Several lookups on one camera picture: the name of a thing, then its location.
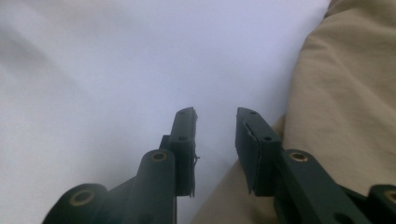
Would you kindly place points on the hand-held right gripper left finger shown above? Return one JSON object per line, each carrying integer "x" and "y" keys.
{"x": 185, "y": 155}

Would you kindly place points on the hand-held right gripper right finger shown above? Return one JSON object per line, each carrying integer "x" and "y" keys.
{"x": 258, "y": 155}

